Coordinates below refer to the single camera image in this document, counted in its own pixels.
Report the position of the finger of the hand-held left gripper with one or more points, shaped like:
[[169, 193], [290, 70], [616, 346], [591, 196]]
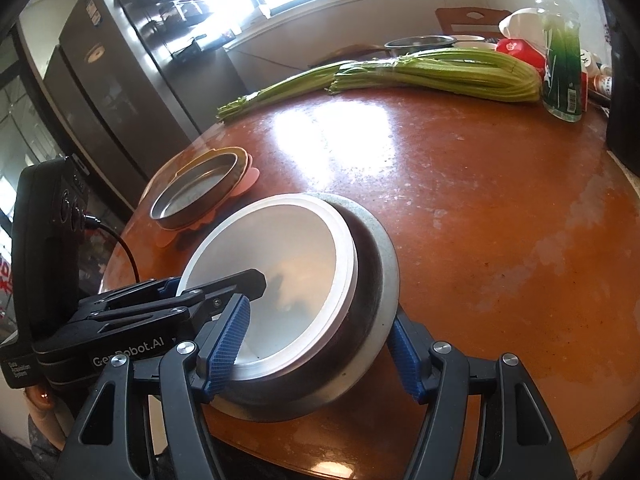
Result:
[[167, 286], [235, 285]]

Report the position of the wooden chair with cutout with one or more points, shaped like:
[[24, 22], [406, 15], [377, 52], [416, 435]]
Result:
[[472, 20]]

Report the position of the thick celery bunch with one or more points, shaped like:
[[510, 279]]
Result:
[[450, 72]]

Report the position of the small white-capped bottle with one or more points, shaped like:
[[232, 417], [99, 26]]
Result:
[[590, 62]]

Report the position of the yellow shell-shaped plate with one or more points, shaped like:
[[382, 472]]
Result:
[[222, 150]]

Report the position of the clear bottle with green label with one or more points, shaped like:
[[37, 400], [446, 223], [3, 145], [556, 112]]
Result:
[[562, 85]]

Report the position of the black thermos flask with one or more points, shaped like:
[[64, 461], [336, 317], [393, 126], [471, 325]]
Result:
[[625, 100]]

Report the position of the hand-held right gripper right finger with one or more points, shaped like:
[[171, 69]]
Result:
[[405, 355]]

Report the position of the orange plastic plate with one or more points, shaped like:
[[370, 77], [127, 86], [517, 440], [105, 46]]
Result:
[[250, 175]]

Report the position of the glass door with red decals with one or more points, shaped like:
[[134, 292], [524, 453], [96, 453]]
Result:
[[20, 160]]

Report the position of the white ceramic bowl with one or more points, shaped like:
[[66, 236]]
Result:
[[472, 42]]

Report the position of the dark steel refrigerator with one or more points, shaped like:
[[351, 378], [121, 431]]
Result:
[[130, 100]]

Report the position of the person's left hand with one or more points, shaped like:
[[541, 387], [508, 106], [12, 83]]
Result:
[[47, 410]]

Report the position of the red tissue pack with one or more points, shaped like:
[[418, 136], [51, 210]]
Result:
[[520, 47]]

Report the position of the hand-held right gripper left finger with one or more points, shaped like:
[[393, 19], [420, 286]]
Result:
[[227, 345]]

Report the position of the round steel plate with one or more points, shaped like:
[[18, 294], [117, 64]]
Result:
[[195, 190]]

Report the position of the long thin celery bunch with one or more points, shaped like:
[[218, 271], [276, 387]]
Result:
[[280, 87]]

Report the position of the large steel bowl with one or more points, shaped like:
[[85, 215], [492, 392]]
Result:
[[370, 360]]

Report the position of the small steel bowl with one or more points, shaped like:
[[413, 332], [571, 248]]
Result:
[[417, 45]]

